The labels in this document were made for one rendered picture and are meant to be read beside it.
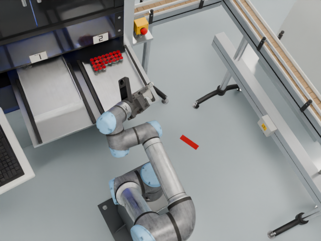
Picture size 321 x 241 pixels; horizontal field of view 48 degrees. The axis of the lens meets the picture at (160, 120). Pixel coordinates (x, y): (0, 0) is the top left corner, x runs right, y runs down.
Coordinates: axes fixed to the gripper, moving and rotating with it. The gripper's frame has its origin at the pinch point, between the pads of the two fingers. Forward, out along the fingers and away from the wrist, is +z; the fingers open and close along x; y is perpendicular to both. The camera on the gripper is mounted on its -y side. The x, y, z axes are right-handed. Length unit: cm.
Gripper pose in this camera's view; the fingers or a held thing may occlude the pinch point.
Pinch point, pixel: (145, 86)
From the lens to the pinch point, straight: 162.1
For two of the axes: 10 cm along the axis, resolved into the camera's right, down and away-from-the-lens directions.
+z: 4.5, -4.4, 7.7
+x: 7.4, -3.0, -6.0
